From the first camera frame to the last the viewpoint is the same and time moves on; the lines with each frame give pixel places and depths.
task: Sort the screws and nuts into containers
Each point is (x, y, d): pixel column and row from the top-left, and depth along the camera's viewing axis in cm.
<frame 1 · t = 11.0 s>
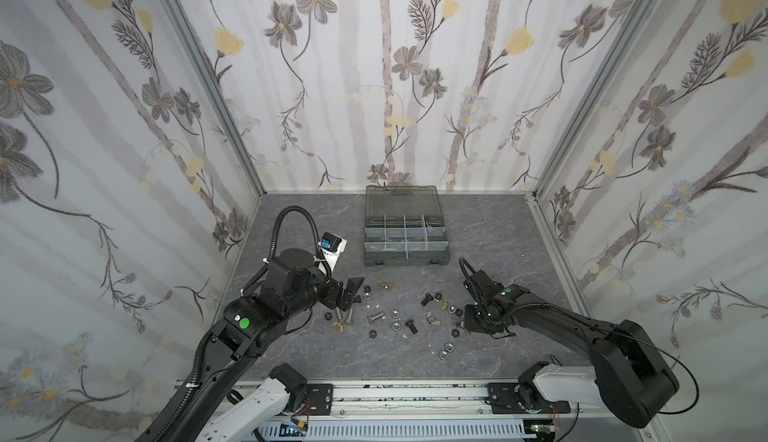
left hand: (343, 263, 66), fingers open
right hand: (462, 318, 87), fingers open
green compartment organizer box: (404, 227, 106), point 5 cm above the table
black bolt center: (412, 327, 88), on the table
black bolt right: (426, 301, 92), on the table
silver bolt: (375, 316, 90), on the table
brass wing nut top: (387, 285, 96), on the table
brass wing nut left: (338, 324, 88), on the table
silver nut pair: (448, 348, 84), on the table
black nut lower: (373, 334, 87), on the table

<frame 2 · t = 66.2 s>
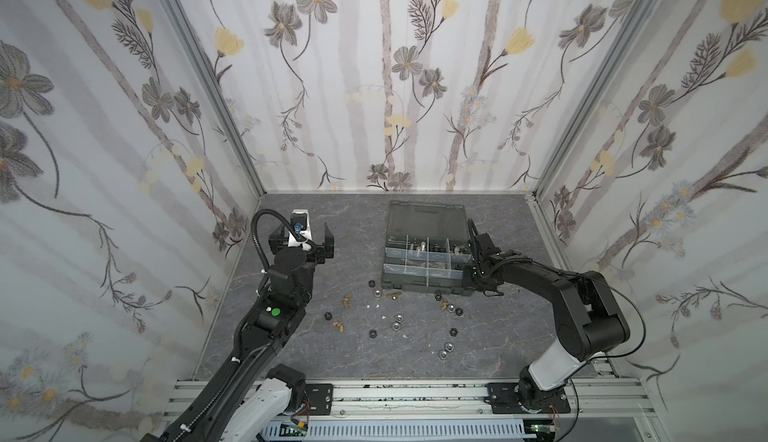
left hand: (300, 217, 71), fingers open
right hand: (463, 277, 95), fingers closed
green compartment organizer box: (426, 247, 102), point 4 cm above the table
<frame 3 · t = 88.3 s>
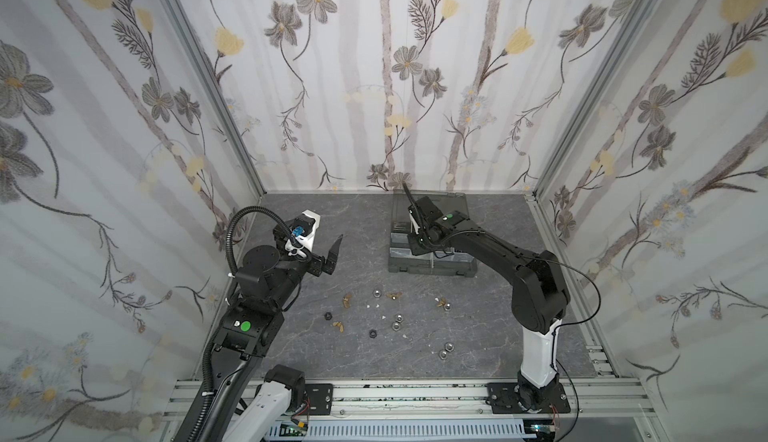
left hand: (316, 219, 64), fingers open
right hand: (412, 236, 90), fingers closed
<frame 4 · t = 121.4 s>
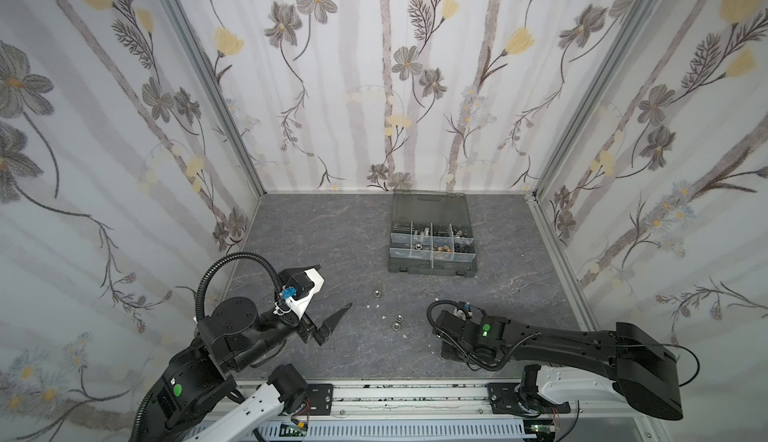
left hand: (329, 280, 56), fingers open
right hand: (436, 346, 81), fingers open
